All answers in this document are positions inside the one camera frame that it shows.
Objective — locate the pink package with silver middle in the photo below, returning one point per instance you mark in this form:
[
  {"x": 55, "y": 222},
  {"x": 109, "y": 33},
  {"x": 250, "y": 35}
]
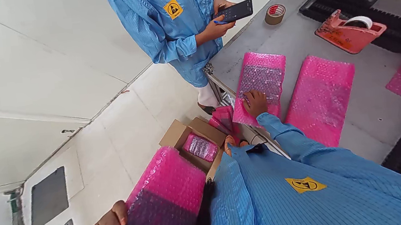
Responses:
[{"x": 264, "y": 78}]

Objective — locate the brown tape roll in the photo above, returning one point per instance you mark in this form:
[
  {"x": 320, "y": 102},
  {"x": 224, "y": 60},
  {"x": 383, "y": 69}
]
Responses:
[{"x": 274, "y": 16}]

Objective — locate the orange tape dispenser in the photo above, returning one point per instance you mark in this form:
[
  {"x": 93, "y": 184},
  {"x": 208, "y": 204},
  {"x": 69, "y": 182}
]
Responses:
[{"x": 349, "y": 40}]

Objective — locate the black sandal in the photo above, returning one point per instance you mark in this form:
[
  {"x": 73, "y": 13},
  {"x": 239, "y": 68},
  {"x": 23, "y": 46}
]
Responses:
[{"x": 207, "y": 108}]

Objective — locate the pile of pink packages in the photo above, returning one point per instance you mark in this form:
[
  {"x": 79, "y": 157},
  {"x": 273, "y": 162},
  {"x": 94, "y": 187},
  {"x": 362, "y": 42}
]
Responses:
[{"x": 223, "y": 119}]

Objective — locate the metal table frame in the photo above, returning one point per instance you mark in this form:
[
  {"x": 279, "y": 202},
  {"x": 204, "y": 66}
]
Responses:
[{"x": 229, "y": 94}]

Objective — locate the person's right forearm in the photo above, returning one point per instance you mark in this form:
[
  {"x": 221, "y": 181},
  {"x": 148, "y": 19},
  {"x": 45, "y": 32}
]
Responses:
[{"x": 292, "y": 136}]

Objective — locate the person's right fingers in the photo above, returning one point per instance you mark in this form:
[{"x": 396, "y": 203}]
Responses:
[{"x": 251, "y": 96}]

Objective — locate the white tape roll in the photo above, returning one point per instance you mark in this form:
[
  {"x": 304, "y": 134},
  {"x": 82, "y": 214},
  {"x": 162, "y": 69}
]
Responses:
[{"x": 365, "y": 20}]

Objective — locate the blue pen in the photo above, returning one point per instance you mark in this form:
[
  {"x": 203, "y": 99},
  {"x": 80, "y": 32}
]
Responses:
[{"x": 221, "y": 22}]

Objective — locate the black phone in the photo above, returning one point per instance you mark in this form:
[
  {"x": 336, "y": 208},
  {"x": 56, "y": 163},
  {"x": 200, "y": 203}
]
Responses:
[{"x": 238, "y": 11}]

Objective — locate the large pink bubble wrap package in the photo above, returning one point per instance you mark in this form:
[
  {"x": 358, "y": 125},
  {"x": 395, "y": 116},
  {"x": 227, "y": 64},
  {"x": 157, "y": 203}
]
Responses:
[{"x": 325, "y": 95}]

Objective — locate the person's right hand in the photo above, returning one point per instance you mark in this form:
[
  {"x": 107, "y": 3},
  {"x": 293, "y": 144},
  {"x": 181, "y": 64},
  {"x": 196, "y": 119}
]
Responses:
[{"x": 258, "y": 104}]

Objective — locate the person's body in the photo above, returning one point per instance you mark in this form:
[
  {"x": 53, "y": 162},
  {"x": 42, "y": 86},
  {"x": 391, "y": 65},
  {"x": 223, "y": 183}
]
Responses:
[{"x": 280, "y": 200}]

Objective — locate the pink package with silver stripe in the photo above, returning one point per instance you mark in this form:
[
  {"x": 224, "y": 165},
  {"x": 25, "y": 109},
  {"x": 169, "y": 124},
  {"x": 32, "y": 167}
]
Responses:
[{"x": 200, "y": 148}]

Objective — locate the person's legs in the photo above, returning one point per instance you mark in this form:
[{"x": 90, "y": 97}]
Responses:
[{"x": 229, "y": 141}]

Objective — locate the brown cardboard box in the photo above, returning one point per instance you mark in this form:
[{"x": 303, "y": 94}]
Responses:
[{"x": 174, "y": 132}]

